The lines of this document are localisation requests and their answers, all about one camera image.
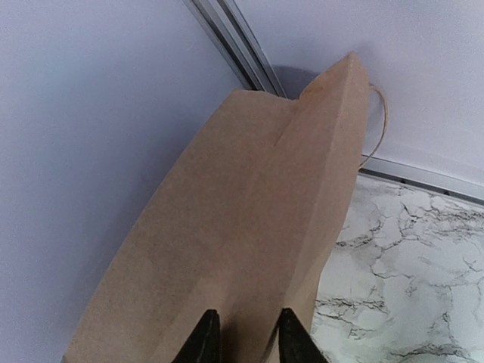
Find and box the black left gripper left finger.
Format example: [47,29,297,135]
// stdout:
[172,309,221,363]

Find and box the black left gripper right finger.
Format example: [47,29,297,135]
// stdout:
[278,308,328,363]

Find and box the brown paper bag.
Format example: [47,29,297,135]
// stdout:
[63,53,371,362]

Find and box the left corner aluminium post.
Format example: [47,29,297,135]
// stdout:
[185,0,287,98]

